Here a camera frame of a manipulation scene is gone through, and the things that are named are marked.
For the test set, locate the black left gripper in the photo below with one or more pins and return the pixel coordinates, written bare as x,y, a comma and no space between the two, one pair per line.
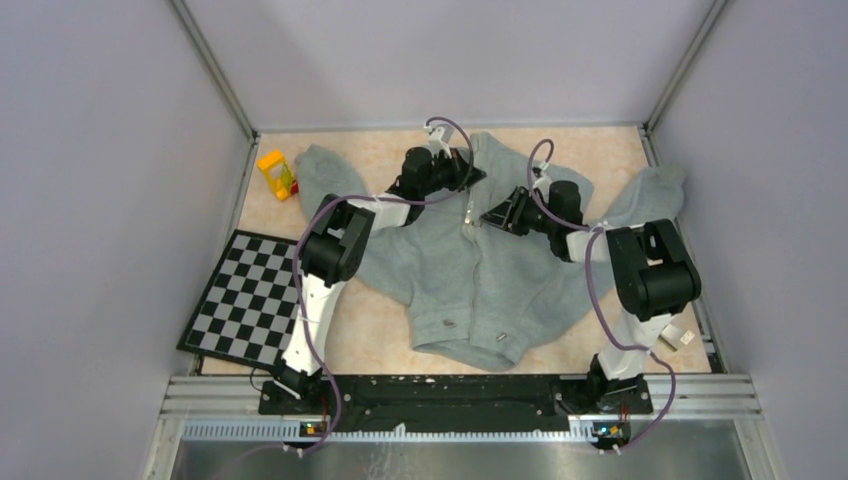
460,170

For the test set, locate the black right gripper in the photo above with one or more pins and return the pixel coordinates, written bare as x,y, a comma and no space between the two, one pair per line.
508,215

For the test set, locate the grey zip-up jacket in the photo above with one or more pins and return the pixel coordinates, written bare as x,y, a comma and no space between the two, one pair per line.
479,295

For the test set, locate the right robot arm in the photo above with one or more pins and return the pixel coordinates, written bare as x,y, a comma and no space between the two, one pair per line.
654,279

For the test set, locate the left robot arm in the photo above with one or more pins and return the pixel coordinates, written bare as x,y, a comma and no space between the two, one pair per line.
332,248

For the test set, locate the white small card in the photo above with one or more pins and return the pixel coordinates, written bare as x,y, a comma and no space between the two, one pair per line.
677,338

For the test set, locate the black white checkerboard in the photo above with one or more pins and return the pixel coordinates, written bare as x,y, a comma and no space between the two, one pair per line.
247,313

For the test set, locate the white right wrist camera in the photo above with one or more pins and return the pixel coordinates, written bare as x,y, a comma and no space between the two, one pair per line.
541,180

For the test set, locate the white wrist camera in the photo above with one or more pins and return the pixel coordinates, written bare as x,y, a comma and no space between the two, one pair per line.
438,141
541,180

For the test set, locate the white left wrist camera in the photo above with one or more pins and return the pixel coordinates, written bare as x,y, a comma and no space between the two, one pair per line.
438,141

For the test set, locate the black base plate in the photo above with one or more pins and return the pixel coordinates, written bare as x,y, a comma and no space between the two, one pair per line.
460,403

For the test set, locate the yellow toy block frame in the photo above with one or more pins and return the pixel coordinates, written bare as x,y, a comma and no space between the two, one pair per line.
278,175

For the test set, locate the aluminium front rail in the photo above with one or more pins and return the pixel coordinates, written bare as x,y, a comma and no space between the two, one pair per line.
226,408

